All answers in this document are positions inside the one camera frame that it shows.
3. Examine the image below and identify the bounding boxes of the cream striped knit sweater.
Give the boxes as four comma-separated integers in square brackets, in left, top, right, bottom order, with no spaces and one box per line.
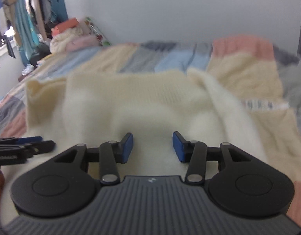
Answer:
[0,68,272,227]

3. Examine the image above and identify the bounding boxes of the patchwork quilt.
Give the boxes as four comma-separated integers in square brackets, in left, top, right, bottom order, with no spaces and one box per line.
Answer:
[0,35,301,228]

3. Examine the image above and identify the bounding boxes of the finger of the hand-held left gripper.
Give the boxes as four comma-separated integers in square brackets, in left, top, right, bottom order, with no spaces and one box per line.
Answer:
[0,136,43,146]
[0,140,56,155]

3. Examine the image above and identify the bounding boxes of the white plastic bag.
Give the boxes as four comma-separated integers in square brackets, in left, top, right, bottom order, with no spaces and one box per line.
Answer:
[21,64,35,76]

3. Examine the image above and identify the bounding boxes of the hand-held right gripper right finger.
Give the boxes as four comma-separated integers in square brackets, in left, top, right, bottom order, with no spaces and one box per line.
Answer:
[172,131,254,186]

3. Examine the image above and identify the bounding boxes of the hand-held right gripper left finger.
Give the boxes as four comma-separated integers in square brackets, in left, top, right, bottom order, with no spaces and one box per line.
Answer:
[53,133,134,186]

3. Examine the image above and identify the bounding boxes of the cream duvet pile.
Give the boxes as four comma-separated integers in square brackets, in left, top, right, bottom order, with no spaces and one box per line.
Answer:
[50,27,92,53]

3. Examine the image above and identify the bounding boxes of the pink pillow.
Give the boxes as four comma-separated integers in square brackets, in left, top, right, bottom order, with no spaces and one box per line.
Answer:
[67,35,102,52]

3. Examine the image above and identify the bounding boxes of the printed long pillow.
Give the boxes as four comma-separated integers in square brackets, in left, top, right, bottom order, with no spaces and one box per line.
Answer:
[84,17,112,46]

